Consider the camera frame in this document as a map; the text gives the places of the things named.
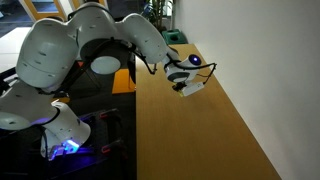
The yellow marker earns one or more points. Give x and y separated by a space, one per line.
181 93

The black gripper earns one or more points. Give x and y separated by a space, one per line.
178 86

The white office table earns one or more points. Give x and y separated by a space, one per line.
13 46

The green bin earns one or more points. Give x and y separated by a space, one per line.
173 36

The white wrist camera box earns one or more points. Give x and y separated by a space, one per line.
194 88

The yellow framed door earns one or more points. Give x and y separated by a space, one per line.
43 8

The orange floor mat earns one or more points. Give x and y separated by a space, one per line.
124 81

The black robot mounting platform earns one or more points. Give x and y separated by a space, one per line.
100 163

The green potted plant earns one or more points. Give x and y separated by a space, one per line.
156 11

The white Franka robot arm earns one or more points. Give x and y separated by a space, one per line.
50 56

